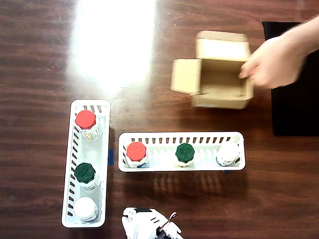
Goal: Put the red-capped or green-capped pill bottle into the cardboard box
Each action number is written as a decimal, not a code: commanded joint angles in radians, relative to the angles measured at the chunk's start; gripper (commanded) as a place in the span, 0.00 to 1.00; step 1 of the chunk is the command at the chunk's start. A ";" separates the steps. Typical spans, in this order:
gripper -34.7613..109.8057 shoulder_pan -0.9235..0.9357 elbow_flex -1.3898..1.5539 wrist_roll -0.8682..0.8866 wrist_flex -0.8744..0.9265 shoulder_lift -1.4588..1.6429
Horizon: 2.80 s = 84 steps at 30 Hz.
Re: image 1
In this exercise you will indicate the green cap bottle white body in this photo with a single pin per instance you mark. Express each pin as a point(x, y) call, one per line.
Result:
point(185, 152)
point(84, 173)

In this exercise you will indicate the red-capped bottle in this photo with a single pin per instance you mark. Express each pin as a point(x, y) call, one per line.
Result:
point(135, 151)
point(85, 119)

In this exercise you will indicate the brown cardboard box flaps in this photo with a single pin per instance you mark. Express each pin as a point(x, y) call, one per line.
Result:
point(216, 49)

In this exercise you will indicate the bare person forearm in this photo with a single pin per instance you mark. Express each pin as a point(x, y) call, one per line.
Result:
point(309, 35)

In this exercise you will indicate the white plastic basket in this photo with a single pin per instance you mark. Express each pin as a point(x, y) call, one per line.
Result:
point(89, 102)
point(162, 159)

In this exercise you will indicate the bare person hand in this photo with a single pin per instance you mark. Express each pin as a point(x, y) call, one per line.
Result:
point(276, 59)

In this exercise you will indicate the blue tape strip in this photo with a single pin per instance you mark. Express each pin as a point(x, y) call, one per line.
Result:
point(111, 157)

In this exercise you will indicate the black mat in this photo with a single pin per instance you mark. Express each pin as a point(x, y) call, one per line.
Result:
point(294, 112)

